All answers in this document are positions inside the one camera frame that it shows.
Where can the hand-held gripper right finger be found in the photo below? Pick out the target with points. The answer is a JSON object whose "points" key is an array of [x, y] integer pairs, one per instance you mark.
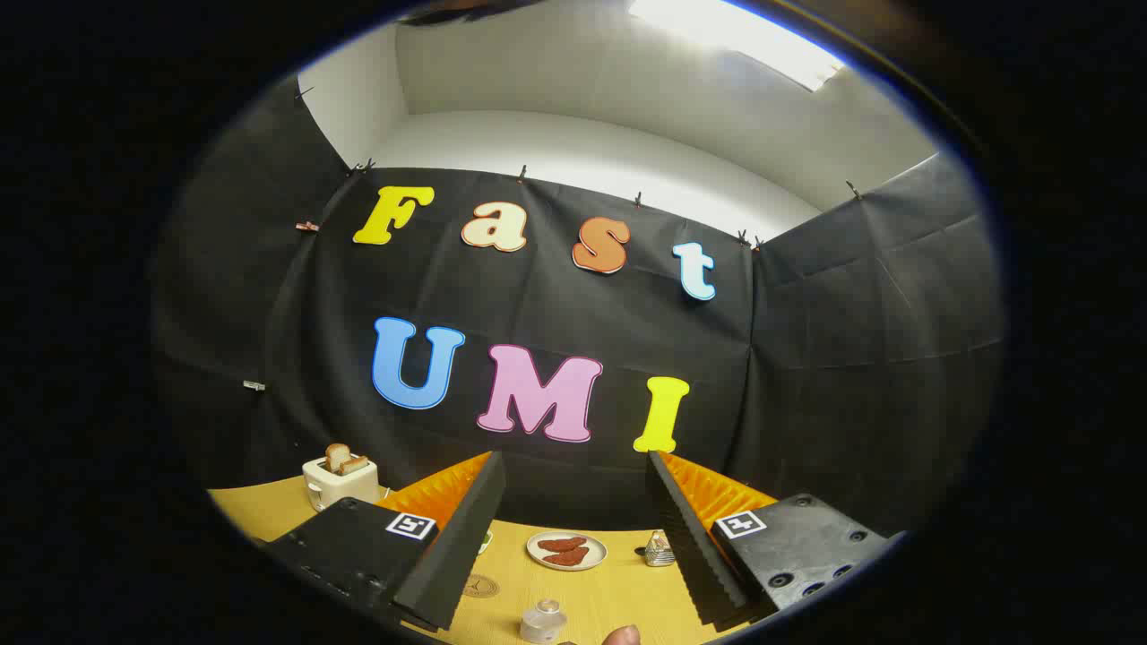
{"points": [[694, 546]]}

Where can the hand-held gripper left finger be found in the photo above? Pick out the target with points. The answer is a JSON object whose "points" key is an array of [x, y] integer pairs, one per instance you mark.
{"points": [[457, 546]]}

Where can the round wooden coaster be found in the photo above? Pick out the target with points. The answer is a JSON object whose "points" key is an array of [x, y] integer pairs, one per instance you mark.
{"points": [[482, 587]]}

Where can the clear juice bottle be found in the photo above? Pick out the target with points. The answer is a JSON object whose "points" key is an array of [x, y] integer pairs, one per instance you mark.
{"points": [[543, 623]]}

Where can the wooden table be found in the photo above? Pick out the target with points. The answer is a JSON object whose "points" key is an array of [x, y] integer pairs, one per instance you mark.
{"points": [[618, 587]]}

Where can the white plate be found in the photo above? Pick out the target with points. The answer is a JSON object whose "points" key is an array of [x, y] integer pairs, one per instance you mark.
{"points": [[596, 555]]}

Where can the brown meat patty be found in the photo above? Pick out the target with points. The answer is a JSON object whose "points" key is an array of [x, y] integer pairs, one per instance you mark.
{"points": [[562, 544], [566, 557]]}

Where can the cream toaster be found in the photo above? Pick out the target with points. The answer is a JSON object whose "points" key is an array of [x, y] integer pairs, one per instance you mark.
{"points": [[340, 491]]}

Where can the toast slice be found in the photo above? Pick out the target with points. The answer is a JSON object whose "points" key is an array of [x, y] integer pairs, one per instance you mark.
{"points": [[336, 457], [355, 466]]}

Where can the black backdrop cloth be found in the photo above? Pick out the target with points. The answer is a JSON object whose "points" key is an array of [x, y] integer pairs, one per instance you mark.
{"points": [[538, 305]]}

